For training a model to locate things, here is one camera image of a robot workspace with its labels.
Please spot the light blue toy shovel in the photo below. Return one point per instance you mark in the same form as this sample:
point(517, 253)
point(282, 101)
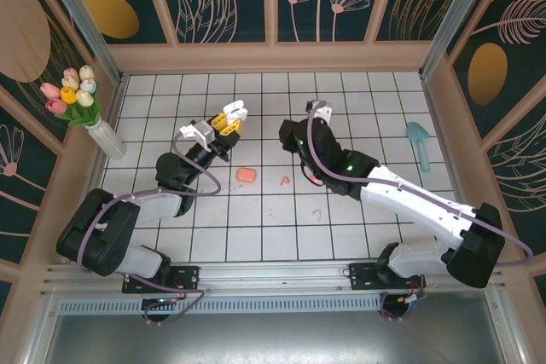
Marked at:
point(416, 131)

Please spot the aluminium frame post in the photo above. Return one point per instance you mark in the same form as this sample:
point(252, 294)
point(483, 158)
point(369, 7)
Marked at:
point(456, 14)
point(81, 23)

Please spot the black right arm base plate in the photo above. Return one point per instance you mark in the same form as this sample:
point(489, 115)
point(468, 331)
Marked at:
point(362, 279)

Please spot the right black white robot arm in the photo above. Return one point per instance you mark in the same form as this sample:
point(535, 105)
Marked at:
point(409, 202)

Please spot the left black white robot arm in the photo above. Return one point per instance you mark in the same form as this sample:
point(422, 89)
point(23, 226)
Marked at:
point(158, 208)

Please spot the aluminium mounting rail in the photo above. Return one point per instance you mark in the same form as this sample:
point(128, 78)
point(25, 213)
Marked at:
point(273, 279)

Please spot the artificial tulip bouquet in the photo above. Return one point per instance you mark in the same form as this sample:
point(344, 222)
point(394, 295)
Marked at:
point(68, 93)

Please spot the grey metal shelf panel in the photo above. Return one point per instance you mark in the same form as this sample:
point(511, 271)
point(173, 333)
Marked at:
point(273, 338)

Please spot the clear ribbed glass vase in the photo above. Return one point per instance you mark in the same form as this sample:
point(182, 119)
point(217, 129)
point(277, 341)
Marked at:
point(106, 140)

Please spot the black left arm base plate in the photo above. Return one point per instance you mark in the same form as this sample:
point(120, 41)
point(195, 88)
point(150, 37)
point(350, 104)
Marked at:
point(187, 279)

